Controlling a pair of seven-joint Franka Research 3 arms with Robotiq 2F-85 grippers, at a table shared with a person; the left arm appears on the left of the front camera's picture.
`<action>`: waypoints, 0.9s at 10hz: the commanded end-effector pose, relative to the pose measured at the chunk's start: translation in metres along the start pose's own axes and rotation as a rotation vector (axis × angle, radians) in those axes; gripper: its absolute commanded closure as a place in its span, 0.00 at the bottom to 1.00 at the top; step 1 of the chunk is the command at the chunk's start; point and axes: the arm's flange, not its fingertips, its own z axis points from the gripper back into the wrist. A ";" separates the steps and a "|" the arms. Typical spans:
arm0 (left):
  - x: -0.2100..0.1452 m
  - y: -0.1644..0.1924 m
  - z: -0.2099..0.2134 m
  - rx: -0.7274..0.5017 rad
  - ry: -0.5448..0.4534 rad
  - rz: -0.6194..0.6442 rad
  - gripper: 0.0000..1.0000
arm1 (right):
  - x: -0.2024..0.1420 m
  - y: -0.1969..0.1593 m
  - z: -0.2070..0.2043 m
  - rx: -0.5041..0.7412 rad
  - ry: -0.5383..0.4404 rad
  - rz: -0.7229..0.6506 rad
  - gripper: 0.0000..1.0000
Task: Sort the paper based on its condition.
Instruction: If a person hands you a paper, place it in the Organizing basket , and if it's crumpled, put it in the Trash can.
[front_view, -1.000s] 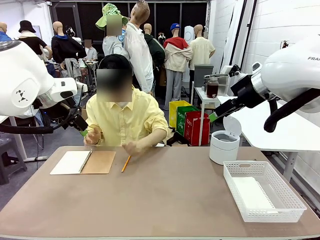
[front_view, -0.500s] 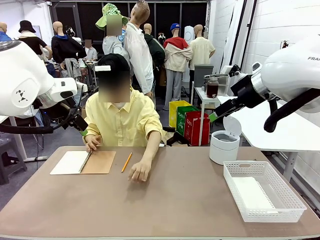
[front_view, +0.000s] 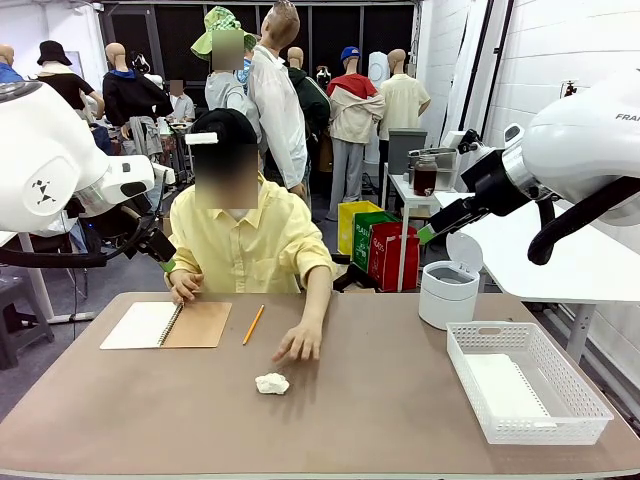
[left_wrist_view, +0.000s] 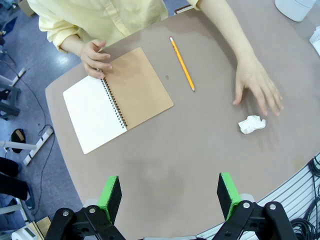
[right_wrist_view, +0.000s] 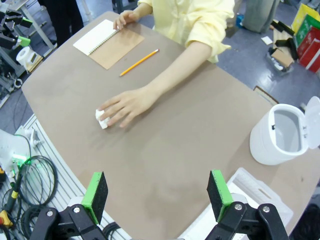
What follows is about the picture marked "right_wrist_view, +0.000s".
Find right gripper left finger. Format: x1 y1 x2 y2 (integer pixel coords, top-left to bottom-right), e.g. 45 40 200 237
29 171 110 240

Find brown framed board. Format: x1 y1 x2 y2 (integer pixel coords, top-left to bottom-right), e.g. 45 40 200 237
252 85 280 106

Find white perforated plastic basket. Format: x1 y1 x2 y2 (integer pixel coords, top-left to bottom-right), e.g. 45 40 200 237
174 167 295 240

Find person in black clothes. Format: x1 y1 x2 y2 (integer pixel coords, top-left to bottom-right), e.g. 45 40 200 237
37 0 85 47

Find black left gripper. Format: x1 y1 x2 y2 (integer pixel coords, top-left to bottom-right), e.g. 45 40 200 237
0 10 34 50

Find yellow pencil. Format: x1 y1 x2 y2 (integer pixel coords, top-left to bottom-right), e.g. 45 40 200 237
119 48 160 77

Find white paper roll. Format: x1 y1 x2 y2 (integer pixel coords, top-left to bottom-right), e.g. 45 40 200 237
16 46 33 68

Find person's left hand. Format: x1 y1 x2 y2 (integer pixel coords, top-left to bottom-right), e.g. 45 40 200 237
96 87 161 128

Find white paper ball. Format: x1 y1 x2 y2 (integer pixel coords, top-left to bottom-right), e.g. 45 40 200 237
94 108 111 130

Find person's right forearm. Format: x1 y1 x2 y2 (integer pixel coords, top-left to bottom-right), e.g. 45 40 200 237
134 2 153 16

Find ribbed aluminium mounting plate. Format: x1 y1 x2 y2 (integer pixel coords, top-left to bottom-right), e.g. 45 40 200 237
13 113 132 240

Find yellow bag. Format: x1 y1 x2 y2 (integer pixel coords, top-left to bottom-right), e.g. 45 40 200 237
291 2 320 35

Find person in yellow shirt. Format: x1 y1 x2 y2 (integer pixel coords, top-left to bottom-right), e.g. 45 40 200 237
137 0 236 63

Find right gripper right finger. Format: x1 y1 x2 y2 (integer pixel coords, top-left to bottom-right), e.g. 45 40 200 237
204 169 290 240

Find green bag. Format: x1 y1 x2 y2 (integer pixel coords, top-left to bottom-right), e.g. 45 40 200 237
294 14 320 48

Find black coiled cables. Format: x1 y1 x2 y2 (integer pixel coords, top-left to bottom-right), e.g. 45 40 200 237
0 155 59 240

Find white table leg frame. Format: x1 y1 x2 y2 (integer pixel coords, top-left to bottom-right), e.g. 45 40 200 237
13 0 58 50

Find person's left forearm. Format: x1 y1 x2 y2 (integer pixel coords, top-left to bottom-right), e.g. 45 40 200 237
143 39 212 101

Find yellow emergency stop button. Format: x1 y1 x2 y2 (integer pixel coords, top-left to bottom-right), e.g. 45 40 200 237
0 209 15 230

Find red bag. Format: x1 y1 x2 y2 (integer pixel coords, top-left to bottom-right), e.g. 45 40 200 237
297 26 320 73

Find white trash bin with lid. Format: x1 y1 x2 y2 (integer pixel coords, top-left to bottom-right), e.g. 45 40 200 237
249 96 320 166

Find person's right hand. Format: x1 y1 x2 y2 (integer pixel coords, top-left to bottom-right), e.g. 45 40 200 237
112 9 141 31

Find spiral notebook with brown cover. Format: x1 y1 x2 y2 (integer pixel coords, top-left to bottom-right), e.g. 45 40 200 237
72 19 145 70

